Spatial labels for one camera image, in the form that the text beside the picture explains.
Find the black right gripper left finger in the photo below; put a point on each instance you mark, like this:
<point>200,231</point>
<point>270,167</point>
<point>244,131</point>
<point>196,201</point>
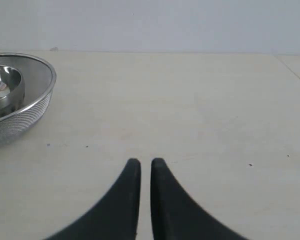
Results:
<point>115,215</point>

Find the small stainless steel bowl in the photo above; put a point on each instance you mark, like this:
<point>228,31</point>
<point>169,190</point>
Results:
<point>12,90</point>

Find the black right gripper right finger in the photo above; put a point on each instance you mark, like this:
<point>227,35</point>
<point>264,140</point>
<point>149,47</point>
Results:
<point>176,216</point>

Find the steel mesh colander basin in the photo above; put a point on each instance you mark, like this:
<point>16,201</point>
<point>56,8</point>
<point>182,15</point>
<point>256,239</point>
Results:
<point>40,78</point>

